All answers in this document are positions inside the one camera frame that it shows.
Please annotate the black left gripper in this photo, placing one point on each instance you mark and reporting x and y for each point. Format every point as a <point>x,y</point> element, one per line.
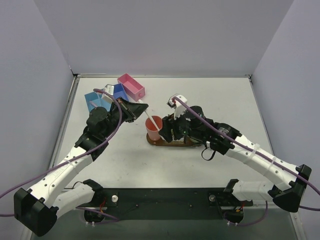
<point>126,110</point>

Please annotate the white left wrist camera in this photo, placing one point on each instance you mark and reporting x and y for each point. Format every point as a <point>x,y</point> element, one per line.
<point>109,89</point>

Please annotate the pink drawer box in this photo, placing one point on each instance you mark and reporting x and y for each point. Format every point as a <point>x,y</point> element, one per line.
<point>132,87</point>

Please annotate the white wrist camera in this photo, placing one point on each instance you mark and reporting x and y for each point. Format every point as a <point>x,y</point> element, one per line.
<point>109,89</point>
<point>174,102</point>

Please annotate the pink plastic cup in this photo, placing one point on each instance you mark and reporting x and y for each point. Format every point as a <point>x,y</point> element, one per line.
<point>152,130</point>

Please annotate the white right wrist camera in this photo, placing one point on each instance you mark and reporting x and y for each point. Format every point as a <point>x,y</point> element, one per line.
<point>174,102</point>

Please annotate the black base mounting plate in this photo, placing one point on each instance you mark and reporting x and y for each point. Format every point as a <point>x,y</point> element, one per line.
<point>165,203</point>

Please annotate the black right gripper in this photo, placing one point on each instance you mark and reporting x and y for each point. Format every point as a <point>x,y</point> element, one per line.
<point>173,128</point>

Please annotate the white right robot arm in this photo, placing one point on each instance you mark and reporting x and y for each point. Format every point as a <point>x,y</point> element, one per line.
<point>286,182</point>

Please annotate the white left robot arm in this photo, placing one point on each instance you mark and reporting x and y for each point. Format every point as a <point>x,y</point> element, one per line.
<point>39,207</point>

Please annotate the pink white toothbrush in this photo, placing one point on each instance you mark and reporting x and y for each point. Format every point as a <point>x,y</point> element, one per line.
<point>93,104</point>

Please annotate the blue compartment organizer box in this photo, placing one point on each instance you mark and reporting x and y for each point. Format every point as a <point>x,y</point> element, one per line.
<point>96,97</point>

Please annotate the oval wooden tray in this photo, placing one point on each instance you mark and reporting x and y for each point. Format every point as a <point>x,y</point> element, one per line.
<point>183,142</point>

